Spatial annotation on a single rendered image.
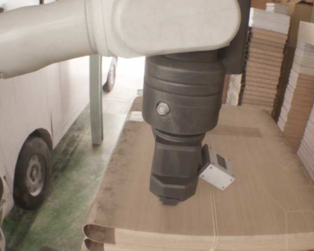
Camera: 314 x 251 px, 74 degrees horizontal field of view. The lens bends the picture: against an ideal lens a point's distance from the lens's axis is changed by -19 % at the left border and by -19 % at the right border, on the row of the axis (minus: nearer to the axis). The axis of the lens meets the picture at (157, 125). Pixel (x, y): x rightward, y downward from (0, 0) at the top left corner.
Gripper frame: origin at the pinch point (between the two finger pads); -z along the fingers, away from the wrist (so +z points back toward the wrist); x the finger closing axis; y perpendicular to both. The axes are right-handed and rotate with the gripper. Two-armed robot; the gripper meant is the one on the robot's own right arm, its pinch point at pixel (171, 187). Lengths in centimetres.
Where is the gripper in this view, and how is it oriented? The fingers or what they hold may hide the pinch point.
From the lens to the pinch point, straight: 35.5
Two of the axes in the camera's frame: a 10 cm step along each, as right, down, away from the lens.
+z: 0.6, -8.8, -4.7
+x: 0.8, -4.6, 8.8
